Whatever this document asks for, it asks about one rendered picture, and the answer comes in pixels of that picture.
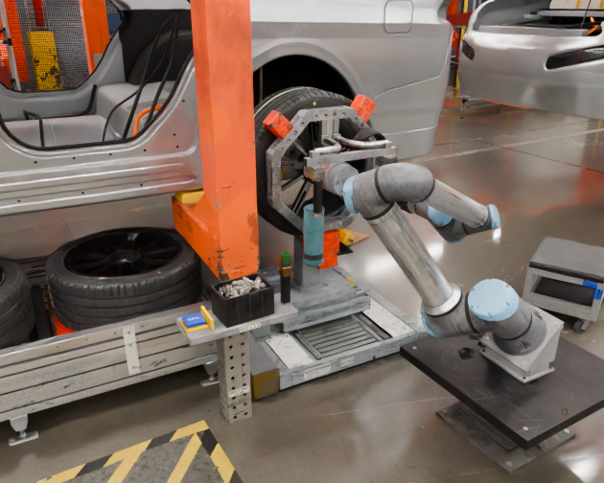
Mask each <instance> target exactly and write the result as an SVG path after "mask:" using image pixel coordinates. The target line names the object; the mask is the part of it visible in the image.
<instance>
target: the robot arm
mask: <svg viewBox="0 0 604 483"><path fill-rule="evenodd" d="M343 198H344V202H345V205H346V207H347V209H348V210H349V211H350V212H351V213H352V214H358V213H360V214H361V215H362V216H363V218H364V219H365V220H366V221H367V222H368V223H369V225H370V226H371V228H372V229H373V230H374V232H375V233H376V235H377V236H378V237H379V239H380V240H381V242H382V243H383V245H384V246H385V248H386V249H387V251H388V252H389V253H390V255H391V256H392V258H393V259H394V261H395V262H396V263H397V265H398V266H399V268H400V269H402V271H403V272H404V274H405V275H406V276H407V278H408V280H409V281H410V283H411V284H412V285H413V287H414V288H415V290H416V291H417V292H418V294H419V295H420V297H421V298H422V304H421V308H420V314H422V316H421V321H422V324H423V326H424V328H425V330H426V331H427V333H429V334H430V335H431V336H433V337H444V338H445V337H450V336H459V335H466V334H482V333H489V332H492V333H493V338H494V340H495V342H496V344H497V345H498V347H499V348H500V349H501V350H502V351H504V352H505V353H507V354H508V355H511V356H524V355H528V354H530V353H532V352H534V351H536V350H537V349H538V348H539V347H540V346H541V345H542V344H543V342H544V341H545V339H546V333H547V325H546V321H545V319H544V318H543V316H542V315H541V314H540V313H539V312H538V311H537V310H535V309H533V308H531V307H529V306H527V305H526V304H525V303H524V302H523V300H522V299H521V298H520V297H519V295H518V294H517V292H516V291H515V290H514V289H512V288H511V287H510V286H508V285H507V284H506V283H505V282H504V281H501V280H498V279H491V280H489V279H487V280H484V281H481V282H479V283H478V284H476V285H475V286H474V287H473V289H472V291H467V292H462V291H461V289H460V288H459V286H458V285H456V284H454V283H449V281H448V280H447V278H446V277H445V275H444V274H443V272H442V271H441V269H440V268H439V266H438V265H437V263H436V262H435V260H434V259H433V257H432V256H431V254H430V253H429V251H428V250H427V248H426V247H425V245H424V244H423V242H422V241H421V239H420V238H419V236H418V235H417V233H416V232H415V230H414V229H413V227H412V226H411V224H410V223H409V221H408V220H407V218H406V216H405V215H404V213H403V212H402V210H404V211H406V212H408V213H410V214H413V213H414V214H416V215H418V216H420V217H422V218H424V219H427V220H428V221H429V222H430V224H431V225H432V226H433V227H434V228H435V230H436V231H437V232H438V233H439V234H440V236H441V237H442V239H444V240H445V241H446V242H449V243H458V242H461V241H462V240H464V238H465V237H466V236H468V235H472V234H475V233H479V232H483V231H488V230H494V229H496V228H498V227H499V212H498V210H497V207H496V206H495V205H493V204H492V205H488V206H483V205H482V204H479V203H477V202H475V201H473V200H472V199H470V198H468V197H466V196H465V195H463V194H461V193H460V192H458V191H456V190H454V189H453V188H451V187H449V186H447V185H446V184H444V183H442V182H440V181H439V180H437V179H435V177H434V174H433V173H432V171H431V170H429V169H428V168H426V167H424V166H421V165H418V164H412V163H394V164H388V165H383V166H381V167H378V168H376V169H373V170H371V171H368V172H363V173H358V174H356V175H355V176H352V177H350V178H348V179H347V180H346V182H345V184H344V187H343ZM400 206H401V207H400ZM530 326H531V327H530Z"/></svg>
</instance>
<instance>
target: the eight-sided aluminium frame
mask: <svg viewBox="0 0 604 483"><path fill-rule="evenodd" d="M357 113H358V112H357V111H356V110H355V109H354V108H353V107H349V106H346V105H345V106H335V107H324V108H314V109H303V110H299V111H298V113H297V114H295V116H294V117H293V119H292V120H291V121H290V123H291V124H292V125H293V129H292V130H291V131H290V133H289V134H288V135H287V137H286V138H285V139H281V138H279V137H277V139H276V140H275V141H274V142H273V144H272V145H271V146H269V148H268V150H267V151H266V155H267V156H266V160H267V203H268V204H269V205H270V206H271V207H272V208H273V209H275V210H276V211H277V212H278V213H279V214H281V215H282V216H283V217H284V218H285V219H287V220H288V221H289V222H290V223H291V224H293V225H294V226H295V228H297V229H298V230H300V231H301V232H302V233H303V220H302V219H301V218H300V217H299V216H298V215H296V214H295V213H294V212H293V211H292V210H291V209H290V208H288V207H287V206H286V205H285V204H284V203H283V202H282V201H281V157H282V155H283V154H284V153H285V152H286V150H287V149H288V148H289V147H290V145H291V144H292V143H293V142H294V140H295V139H296V138H297V137H298V135H299V134H300V133H301V132H302V130H303V129H304V128H305V127H306V126H307V124H308V123H309V122H313V121H321V120H324V119H327V120H333V119H334V118H339V119H342V118H345V119H346V121H347V122H348V123H349V124H350V125H351V126H352V127H353V128H354V129H355V131H356V132H357V133H359V132H360V131H361V130H362V129H363V128H365V127H369V125H368V124H367V123H366V122H365V121H364V120H363V119H362V118H361V117H360V116H359V115H357ZM364 141H365V142H373V141H376V139H375V138H374V136H371V137H370V138H368V139H366V140H364ZM378 167H379V166H377V165H375V157H372V158H366V166H365V171H366V172H368V171H371V170H373V169H376V168H378ZM357 216H358V214H352V213H351V212H350V211H349V210H348V209H347V207H345V209H344V210H343V211H342V212H341V214H340V215H339V216H334V217H328V218H324V231H329V230H334V229H338V228H345V227H348V226H350V224H351V223H352V222H353V221H354V219H355V218H356V217H357Z"/></svg>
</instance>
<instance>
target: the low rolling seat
mask: <svg viewBox="0 0 604 483"><path fill-rule="evenodd" d="M533 274H534V275H533ZM522 299H523V300H524V301H525V302H527V303H529V304H531V305H533V306H535V307H538V308H542V309H546V310H550V311H556V312H560V313H563V314H567V315H571V316H575V317H578V318H579V319H578V320H577V321H576V322H575V323H574V325H573V329H574V330H575V331H576V332H577V333H578V334H581V333H583V332H585V331H586V330H587V328H588V327H589V324H590V322H591V321H593V322H595V321H596V318H597V315H598V312H599V309H600V307H601V306H602V305H603V304H604V247H601V246H595V245H590V244H585V243H581V242H576V241H567V240H562V239H557V238H552V237H545V238H544V240H543V241H542V243H541V244H540V246H539V248H538V249H537V251H536V252H535V254H534V255H533V257H532V258H531V260H530V261H529V266H528V268H527V271H526V276H525V282H524V288H523V298H522Z"/></svg>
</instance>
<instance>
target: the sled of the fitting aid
mask: <svg viewBox="0 0 604 483"><path fill-rule="evenodd" d="M334 271H336V272H337V273H338V274H340V275H341V276H342V277H344V278H345V279H346V280H348V281H349V282H350V283H352V284H353V285H354V286H355V287H356V294H354V295H350V296H346V297H342V298H339V299H336V300H332V301H328V302H324V303H320V304H317V305H313V306H309V307H306V308H302V309H298V311H299V317H298V318H295V319H292V320H289V321H285V322H281V323H278V324H274V325H275V326H276V328H277V329H278V330H279V331H280V332H281V333H282V334H283V333H287V332H290V331H294V330H297V329H301V328H304V327H308V326H311V325H314V324H318V323H321V322H325V321H329V320H332V319H336V318H339V317H342V316H346V315H349V314H353V313H356V312H360V311H366V310H370V305H371V295H369V294H368V293H367V292H365V291H364V290H363V289H361V287H358V286H357V285H356V283H355V282H354V281H353V280H351V279H350V278H349V277H347V278H346V277H345V276H344V275H342V274H341V273H340V272H338V271H337V270H336V269H334Z"/></svg>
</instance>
